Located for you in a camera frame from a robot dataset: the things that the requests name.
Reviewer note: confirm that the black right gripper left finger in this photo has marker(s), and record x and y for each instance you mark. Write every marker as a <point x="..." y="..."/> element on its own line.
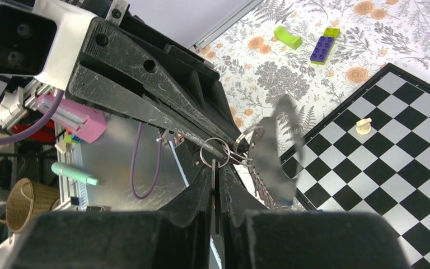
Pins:
<point x="175" y="236"/>

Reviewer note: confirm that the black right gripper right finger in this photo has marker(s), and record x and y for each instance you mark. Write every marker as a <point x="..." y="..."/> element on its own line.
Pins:
<point x="256" y="237"/>

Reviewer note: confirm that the mint green marker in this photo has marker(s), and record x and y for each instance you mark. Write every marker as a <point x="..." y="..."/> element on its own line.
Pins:
<point x="62" y="169"/>

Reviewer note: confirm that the woven wicker basket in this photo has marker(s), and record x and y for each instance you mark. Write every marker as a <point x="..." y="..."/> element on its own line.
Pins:
<point x="26" y="200"/>

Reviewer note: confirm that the beige chess pawn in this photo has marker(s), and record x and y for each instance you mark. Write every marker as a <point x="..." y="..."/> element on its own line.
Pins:
<point x="363" y="126"/>

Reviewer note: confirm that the purple green toy brick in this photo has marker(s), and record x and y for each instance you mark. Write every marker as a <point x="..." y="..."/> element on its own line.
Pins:
<point x="324" y="45"/>

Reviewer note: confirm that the black white chessboard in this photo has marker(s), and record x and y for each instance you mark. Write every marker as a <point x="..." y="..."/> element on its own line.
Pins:
<point x="386" y="171"/>

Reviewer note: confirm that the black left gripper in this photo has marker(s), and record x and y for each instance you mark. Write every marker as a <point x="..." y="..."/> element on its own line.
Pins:
<point x="137" y="72"/>

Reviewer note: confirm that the pink metronome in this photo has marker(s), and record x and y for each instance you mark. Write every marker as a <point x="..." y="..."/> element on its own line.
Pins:
<point x="85" y="122"/>

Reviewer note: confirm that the coloured toy blocks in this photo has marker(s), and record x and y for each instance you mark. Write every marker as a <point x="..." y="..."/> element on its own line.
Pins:
<point x="71" y="138"/>

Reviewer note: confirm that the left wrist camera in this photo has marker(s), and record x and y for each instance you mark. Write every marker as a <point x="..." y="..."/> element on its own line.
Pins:
<point x="43" y="39"/>

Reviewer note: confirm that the floral table cloth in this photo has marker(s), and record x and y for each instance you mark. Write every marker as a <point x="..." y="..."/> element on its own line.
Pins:
<point x="359" y="75"/>

